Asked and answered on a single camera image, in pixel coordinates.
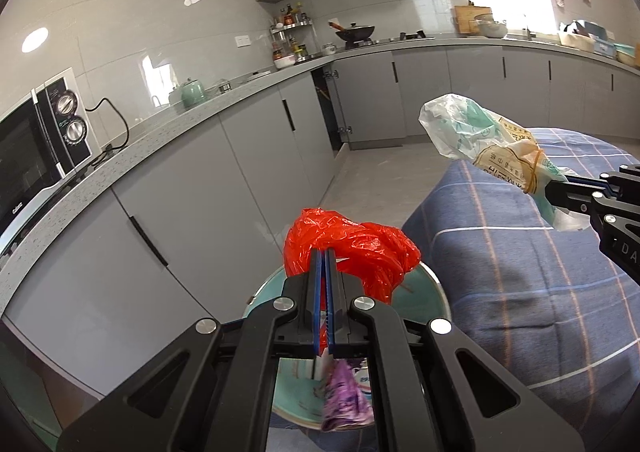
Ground wooden cutting board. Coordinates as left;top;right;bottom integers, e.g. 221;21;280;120
453;6;493;35

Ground red plastic bag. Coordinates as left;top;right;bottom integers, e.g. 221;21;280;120
284;207;422;305

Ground green ceramic jar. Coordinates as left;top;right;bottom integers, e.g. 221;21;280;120
180;78;207;108

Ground metal spice rack with bottles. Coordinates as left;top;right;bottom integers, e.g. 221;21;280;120
270;3;313;60

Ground black wok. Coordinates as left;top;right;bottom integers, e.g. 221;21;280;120
328;20;376;45

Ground stacked metal bowls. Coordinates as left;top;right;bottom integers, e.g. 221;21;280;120
474;16;508;39

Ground grey base cabinets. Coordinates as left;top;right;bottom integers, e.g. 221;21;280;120
0;39;640;398

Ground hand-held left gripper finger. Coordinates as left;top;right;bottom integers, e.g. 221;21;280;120
57;249;326;452
325;249;586;452

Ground gas stove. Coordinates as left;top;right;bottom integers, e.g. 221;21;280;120
345;34;436;50

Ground silver black microwave oven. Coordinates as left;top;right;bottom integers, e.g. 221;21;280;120
0;66;101;253

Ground plastic bag green print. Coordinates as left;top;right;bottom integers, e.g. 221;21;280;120
419;94;591;233

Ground purple printed wrapper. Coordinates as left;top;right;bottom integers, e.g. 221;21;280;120
320;359;376;433

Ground white blue dish rack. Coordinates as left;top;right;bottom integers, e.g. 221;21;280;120
559;20;616;52

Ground blue plaid tablecloth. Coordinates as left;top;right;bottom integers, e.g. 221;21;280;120
402;127;640;438

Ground black microwave power cable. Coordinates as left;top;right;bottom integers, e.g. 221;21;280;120
84;98;131;157

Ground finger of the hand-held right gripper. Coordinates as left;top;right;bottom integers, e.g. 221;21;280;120
544;180;621;219
564;164;640;185

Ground teal round bin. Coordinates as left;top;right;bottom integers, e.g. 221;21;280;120
242;262;451;433

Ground grey speckled countertop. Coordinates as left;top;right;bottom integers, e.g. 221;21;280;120
0;29;640;317

